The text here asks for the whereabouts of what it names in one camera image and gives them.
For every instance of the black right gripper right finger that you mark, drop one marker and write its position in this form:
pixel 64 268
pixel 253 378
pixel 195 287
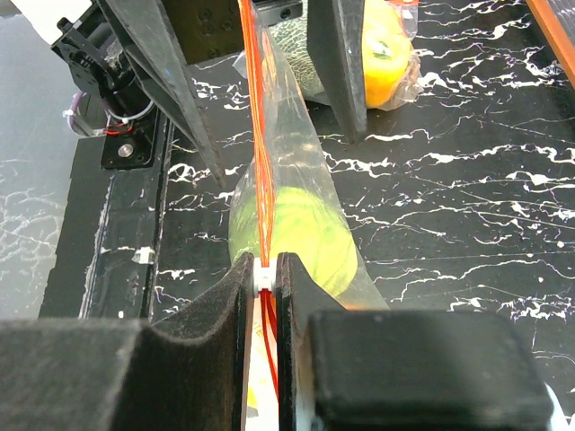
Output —
pixel 343 369

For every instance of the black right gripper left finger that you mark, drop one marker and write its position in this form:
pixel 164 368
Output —
pixel 187 371

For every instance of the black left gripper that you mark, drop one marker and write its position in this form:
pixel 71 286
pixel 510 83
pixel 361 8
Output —
pixel 161 39

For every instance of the netted green melon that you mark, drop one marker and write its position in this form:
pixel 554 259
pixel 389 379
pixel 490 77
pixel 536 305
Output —
pixel 291 37

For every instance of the green cabbage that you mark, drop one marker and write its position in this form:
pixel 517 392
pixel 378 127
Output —
pixel 305 225

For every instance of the orange yellow bell pepper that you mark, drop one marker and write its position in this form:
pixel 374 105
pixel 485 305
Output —
pixel 386 52

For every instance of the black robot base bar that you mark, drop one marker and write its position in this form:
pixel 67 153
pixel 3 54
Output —
pixel 106 251

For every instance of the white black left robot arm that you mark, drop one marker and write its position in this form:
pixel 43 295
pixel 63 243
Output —
pixel 45 15

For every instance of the light blue plastic basket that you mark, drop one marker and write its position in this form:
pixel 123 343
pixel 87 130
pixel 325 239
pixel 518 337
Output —
pixel 558 421

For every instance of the wooden shelf rack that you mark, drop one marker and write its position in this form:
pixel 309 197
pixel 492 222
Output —
pixel 556 21

